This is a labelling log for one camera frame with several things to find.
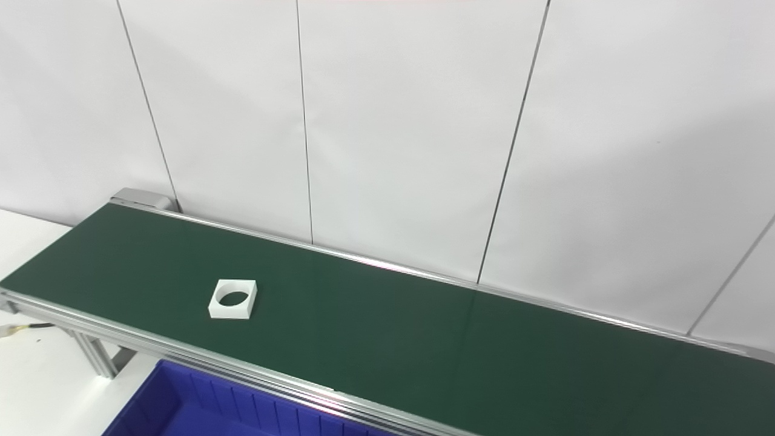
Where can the white square part round hole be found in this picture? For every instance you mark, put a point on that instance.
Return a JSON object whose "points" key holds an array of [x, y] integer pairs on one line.
{"points": [[233, 312]]}

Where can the aluminium conveyor leg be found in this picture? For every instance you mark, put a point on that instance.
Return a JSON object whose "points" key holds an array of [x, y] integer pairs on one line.
{"points": [[100, 357]]}

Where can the blue plastic bin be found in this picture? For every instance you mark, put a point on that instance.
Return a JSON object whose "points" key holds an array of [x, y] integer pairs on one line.
{"points": [[181, 412]]}

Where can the green conveyor belt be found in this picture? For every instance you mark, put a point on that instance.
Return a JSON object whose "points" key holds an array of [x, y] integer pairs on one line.
{"points": [[181, 351], [424, 339]]}

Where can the grey conveyor end housing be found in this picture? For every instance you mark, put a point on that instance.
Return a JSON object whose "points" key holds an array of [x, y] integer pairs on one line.
{"points": [[142, 197]]}

